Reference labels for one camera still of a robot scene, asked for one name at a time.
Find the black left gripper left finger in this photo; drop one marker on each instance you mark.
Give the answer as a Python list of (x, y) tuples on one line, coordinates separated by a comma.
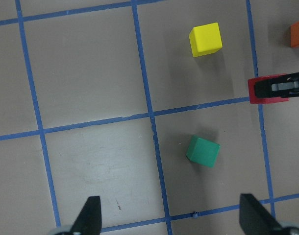
[(89, 220)]

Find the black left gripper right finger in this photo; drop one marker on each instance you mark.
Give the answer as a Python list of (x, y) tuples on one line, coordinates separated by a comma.
[(254, 219)]

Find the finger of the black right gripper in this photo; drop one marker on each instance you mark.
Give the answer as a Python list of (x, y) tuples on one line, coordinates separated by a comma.
[(284, 86)]

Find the red wooden block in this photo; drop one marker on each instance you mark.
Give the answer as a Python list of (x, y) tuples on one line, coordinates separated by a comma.
[(254, 99)]

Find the orange wooden block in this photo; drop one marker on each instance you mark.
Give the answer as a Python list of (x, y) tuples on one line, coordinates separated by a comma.
[(294, 35)]

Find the green wooden block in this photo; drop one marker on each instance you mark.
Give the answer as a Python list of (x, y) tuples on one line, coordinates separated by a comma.
[(202, 151)]

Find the yellow wooden block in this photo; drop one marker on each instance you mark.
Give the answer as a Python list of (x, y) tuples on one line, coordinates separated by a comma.
[(205, 39)]

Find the brown grid paper mat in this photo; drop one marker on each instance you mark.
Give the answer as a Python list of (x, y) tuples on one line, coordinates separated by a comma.
[(102, 97)]

